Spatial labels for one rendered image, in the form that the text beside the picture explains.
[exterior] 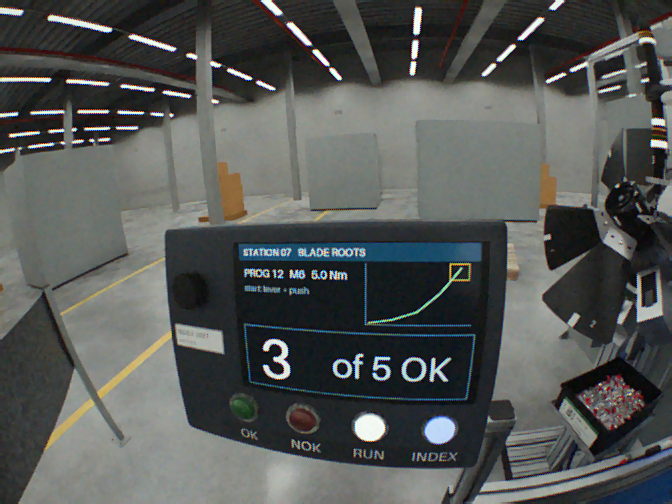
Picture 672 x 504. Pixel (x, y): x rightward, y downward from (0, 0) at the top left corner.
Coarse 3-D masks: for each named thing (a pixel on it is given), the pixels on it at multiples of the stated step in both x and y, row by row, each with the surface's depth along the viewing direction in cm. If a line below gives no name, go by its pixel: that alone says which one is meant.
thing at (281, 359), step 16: (256, 336) 20; (272, 336) 20; (288, 336) 20; (304, 336) 20; (256, 352) 21; (272, 352) 20; (288, 352) 20; (304, 352) 20; (256, 368) 21; (272, 368) 20; (288, 368) 20; (304, 368) 20; (256, 384) 21; (272, 384) 20; (288, 384) 20; (304, 384) 20
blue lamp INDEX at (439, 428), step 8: (432, 416) 18; (440, 416) 18; (448, 416) 17; (424, 424) 18; (432, 424) 17; (440, 424) 17; (448, 424) 17; (456, 424) 17; (424, 432) 18; (432, 432) 17; (440, 432) 17; (448, 432) 17; (456, 432) 17; (432, 440) 17; (440, 440) 17; (448, 440) 18
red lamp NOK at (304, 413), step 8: (296, 408) 20; (304, 408) 20; (312, 408) 20; (288, 416) 20; (296, 416) 19; (304, 416) 19; (312, 416) 20; (296, 424) 19; (304, 424) 19; (312, 424) 19; (304, 432) 20
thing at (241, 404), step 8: (240, 392) 21; (232, 400) 21; (240, 400) 21; (248, 400) 21; (232, 408) 21; (240, 408) 20; (248, 408) 20; (256, 408) 21; (240, 416) 20; (248, 416) 20; (256, 416) 21
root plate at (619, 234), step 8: (608, 232) 54; (616, 232) 53; (624, 232) 51; (608, 240) 54; (616, 240) 52; (624, 240) 51; (632, 240) 50; (616, 248) 52; (624, 248) 51; (632, 248) 49; (624, 256) 50
